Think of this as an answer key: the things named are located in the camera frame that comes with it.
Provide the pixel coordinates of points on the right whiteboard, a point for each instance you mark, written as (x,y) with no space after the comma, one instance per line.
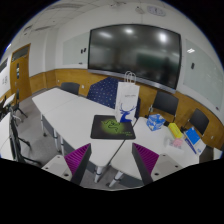
(202,75)

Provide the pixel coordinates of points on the wooden door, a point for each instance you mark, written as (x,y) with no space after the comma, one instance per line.
(19,72)

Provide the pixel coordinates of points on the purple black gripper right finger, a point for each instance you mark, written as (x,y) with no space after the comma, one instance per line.
(145,160)

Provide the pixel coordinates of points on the left whiteboard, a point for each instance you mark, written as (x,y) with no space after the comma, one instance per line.
(75,50)

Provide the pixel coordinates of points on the black chair left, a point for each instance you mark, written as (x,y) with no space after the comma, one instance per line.
(70,87)

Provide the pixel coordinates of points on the white table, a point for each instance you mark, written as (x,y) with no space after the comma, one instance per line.
(155,141)
(71,116)

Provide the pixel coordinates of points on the whiteboard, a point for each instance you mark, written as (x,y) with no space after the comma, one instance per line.
(202,75)
(75,50)

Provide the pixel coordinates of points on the black chair far right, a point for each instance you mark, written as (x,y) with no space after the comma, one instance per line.
(199,120)

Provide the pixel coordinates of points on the yellow box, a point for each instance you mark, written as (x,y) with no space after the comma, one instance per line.
(175,130)

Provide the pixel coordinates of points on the white paper bag blue deer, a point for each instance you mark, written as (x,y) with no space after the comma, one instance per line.
(127,98)

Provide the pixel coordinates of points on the pink small packet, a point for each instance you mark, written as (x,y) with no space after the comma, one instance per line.
(177,143)

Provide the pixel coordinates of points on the blue tissue pack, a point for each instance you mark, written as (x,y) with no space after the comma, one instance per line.
(155,122)

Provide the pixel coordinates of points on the blue dotted chair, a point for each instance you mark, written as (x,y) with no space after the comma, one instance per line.
(105,91)

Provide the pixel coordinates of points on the black stand at left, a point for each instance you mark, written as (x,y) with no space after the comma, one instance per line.
(10,147)

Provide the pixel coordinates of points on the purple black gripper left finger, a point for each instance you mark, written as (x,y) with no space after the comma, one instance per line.
(77,162)

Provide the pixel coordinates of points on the large black wall display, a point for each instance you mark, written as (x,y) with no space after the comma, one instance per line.
(152,53)

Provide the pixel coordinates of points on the black chair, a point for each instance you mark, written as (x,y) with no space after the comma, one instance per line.
(70,87)
(199,120)
(165,102)

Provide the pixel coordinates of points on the white table left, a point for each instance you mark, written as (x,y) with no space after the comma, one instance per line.
(71,116)

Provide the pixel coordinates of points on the black chair right near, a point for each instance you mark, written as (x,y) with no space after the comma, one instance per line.
(165,102)

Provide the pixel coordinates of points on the black green mouse pad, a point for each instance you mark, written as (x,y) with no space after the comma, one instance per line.
(106,127)

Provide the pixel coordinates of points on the white table right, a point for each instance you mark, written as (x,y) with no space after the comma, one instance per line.
(155,141)

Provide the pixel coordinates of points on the blue white book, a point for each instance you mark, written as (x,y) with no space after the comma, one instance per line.
(194,141)

